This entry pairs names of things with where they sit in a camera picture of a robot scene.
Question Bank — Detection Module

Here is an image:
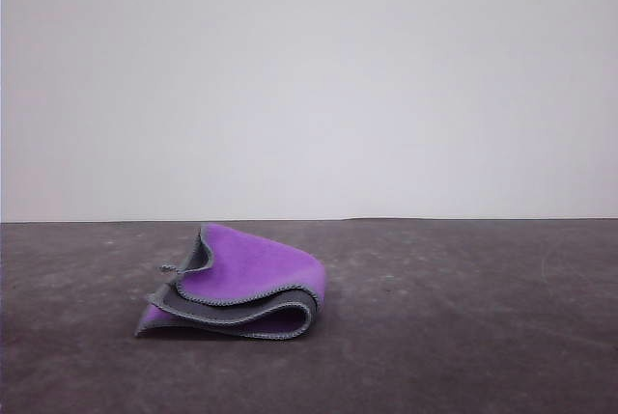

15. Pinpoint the grey table cloth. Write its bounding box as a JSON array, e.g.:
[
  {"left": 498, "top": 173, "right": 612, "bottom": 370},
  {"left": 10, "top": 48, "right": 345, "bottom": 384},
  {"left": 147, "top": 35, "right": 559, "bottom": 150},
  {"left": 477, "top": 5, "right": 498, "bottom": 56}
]
[{"left": 0, "top": 217, "right": 618, "bottom": 414}]

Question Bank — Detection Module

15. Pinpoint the purple towel with grey hem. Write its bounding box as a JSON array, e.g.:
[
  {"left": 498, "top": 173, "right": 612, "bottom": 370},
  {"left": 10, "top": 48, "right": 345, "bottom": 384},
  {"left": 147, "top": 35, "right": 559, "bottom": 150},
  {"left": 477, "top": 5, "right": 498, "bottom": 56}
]
[{"left": 134, "top": 221, "right": 330, "bottom": 343}]

